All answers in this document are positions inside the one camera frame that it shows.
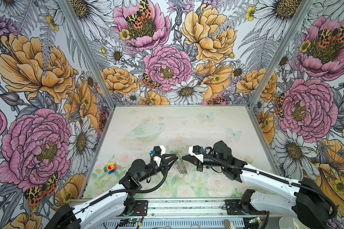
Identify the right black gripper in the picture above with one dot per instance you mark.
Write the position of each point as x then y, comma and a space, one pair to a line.
191, 160

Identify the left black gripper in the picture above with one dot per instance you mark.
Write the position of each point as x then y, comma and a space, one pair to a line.
170, 159

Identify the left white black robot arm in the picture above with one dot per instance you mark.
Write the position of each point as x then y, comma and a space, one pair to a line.
119, 199

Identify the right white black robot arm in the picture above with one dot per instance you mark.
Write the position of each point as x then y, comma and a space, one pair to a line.
300, 199

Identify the colourful flower toy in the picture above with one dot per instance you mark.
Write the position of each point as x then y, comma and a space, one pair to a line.
110, 168

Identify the white paper cup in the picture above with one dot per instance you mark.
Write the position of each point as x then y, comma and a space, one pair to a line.
289, 223

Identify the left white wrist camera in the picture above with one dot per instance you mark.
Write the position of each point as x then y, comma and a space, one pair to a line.
157, 150

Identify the aluminium mounting rail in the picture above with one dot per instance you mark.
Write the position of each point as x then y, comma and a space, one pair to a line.
209, 208

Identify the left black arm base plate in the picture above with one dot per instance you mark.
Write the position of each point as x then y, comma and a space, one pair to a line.
135, 207

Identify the slotted grey cable duct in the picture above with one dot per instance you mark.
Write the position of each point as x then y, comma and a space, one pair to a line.
194, 223

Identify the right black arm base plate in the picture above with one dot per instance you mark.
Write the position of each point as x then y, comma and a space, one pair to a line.
234, 207

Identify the small circuit board with wires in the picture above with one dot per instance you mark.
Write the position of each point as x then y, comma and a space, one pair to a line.
132, 222

